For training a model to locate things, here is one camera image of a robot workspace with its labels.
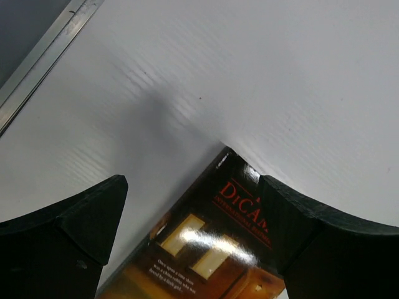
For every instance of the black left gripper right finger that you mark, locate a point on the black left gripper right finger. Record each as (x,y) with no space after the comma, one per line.
(322,252)

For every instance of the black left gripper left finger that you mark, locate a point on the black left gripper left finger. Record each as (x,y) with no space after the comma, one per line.
(59,251)

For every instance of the brown book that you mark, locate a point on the brown book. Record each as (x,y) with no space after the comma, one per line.
(212,243)

